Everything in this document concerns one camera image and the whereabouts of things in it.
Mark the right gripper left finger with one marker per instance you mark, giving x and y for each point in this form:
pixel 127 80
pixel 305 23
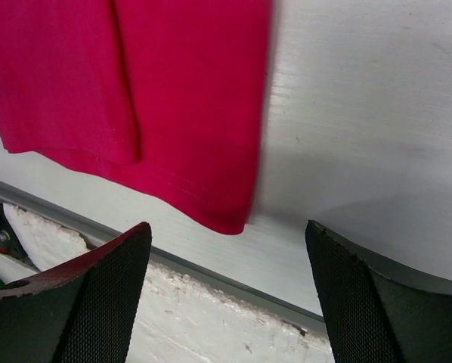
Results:
pixel 82 310

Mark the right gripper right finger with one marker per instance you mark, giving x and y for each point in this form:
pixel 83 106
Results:
pixel 376 309

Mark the magenta t shirt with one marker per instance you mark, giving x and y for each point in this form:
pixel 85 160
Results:
pixel 164 97

